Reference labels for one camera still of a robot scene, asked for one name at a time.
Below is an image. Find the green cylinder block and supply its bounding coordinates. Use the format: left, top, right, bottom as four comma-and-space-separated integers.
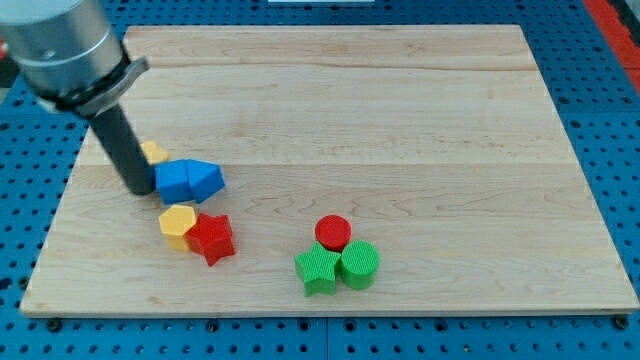
340, 240, 380, 290

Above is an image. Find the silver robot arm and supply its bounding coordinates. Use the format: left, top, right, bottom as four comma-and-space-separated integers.
1, 0, 149, 117

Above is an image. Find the wooden board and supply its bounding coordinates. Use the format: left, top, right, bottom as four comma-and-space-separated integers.
21, 25, 639, 318

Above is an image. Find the blue triangle block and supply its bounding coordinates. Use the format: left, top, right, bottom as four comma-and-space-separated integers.
187, 159, 225, 203

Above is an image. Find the green star block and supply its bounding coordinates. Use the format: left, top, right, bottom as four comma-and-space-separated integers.
294, 242, 341, 297

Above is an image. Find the yellow heart block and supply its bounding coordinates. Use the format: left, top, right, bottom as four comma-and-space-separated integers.
141, 141, 170, 166

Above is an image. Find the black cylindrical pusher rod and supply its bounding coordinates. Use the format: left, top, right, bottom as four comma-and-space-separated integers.
89, 105, 155, 196

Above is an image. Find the yellow hexagon block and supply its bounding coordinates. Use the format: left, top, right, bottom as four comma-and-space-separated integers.
158, 205, 196, 252

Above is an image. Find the blue cube block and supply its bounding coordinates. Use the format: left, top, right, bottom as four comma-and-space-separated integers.
155, 160, 193, 205

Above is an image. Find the red star block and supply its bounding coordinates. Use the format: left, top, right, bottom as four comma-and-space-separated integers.
184, 213, 235, 267

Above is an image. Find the red cylinder block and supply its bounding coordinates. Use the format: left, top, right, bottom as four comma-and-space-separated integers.
314, 214, 352, 252

